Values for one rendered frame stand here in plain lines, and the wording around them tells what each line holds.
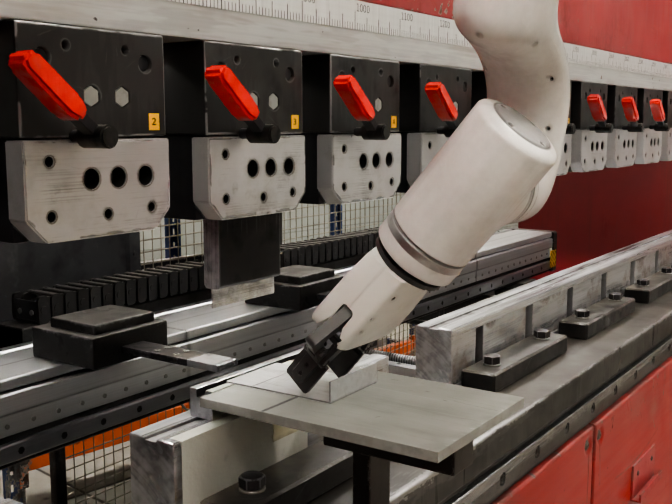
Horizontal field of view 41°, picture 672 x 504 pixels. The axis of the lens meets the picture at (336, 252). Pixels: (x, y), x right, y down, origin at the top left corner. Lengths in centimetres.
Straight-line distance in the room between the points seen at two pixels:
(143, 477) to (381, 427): 24
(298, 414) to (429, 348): 52
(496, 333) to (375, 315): 66
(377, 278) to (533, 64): 23
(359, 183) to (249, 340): 40
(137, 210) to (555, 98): 38
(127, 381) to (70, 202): 49
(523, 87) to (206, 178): 30
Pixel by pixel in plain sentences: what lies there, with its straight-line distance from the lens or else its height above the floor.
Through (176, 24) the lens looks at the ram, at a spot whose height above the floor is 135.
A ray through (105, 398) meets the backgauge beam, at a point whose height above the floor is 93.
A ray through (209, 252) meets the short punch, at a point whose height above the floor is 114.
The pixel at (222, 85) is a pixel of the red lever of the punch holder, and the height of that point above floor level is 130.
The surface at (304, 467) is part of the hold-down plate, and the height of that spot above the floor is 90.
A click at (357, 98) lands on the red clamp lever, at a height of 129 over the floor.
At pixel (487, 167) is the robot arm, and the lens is 76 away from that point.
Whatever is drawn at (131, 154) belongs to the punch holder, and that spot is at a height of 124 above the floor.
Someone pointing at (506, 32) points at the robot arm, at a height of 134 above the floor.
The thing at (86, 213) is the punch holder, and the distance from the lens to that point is 74.
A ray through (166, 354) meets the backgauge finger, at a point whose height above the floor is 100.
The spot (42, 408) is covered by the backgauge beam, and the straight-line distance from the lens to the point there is 111.
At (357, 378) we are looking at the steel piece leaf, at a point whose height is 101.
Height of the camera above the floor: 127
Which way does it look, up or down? 8 degrees down
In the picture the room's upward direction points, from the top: straight up
